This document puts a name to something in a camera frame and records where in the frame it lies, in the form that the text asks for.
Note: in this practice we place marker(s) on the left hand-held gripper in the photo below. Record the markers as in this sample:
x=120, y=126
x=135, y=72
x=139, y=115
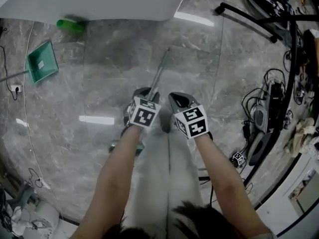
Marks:
x=143, y=113

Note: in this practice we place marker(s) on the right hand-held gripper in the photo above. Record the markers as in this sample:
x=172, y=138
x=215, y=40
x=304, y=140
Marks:
x=193, y=122

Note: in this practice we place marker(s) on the person's right forearm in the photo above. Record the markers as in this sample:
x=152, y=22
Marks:
x=224, y=183

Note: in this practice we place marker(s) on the person's left forearm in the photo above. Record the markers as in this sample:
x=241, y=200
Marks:
x=112, y=178

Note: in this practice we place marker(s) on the black wheeled stand base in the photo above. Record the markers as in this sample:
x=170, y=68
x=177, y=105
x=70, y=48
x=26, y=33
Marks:
x=276, y=21

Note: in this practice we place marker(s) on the person's light grey trousers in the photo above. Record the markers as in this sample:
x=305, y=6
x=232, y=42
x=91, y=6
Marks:
x=154, y=170

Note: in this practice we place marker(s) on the black metal rack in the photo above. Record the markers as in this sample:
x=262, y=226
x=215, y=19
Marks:
x=205, y=178

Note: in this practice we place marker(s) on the grey oval pod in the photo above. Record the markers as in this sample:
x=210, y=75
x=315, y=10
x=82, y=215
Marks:
x=259, y=116
x=261, y=148

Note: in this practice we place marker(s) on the grey hand-held gripper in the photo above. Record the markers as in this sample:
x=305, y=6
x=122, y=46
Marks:
x=289, y=119
x=277, y=6
x=239, y=158

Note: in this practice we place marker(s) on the black power box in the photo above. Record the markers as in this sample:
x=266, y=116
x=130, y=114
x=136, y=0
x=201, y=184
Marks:
x=276, y=101

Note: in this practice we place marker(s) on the green plastic bottle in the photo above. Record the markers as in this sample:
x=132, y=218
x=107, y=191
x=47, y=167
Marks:
x=69, y=25

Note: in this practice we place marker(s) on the white rounded island table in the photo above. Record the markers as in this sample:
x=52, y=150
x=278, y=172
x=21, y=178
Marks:
x=99, y=1

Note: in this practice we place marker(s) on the white power strip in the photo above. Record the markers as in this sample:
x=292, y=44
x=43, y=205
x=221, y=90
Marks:
x=17, y=88
x=45, y=184

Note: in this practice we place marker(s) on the small green item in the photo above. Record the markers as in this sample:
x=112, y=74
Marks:
x=311, y=107

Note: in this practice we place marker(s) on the white desk with black trim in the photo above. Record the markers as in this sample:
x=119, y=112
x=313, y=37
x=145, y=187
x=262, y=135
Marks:
x=274, y=215

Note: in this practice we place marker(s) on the white rounded appliance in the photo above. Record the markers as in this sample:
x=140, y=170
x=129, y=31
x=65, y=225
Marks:
x=47, y=215

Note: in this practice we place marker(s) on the dark grey floor machine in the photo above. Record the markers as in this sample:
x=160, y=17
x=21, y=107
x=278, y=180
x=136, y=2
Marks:
x=22, y=195

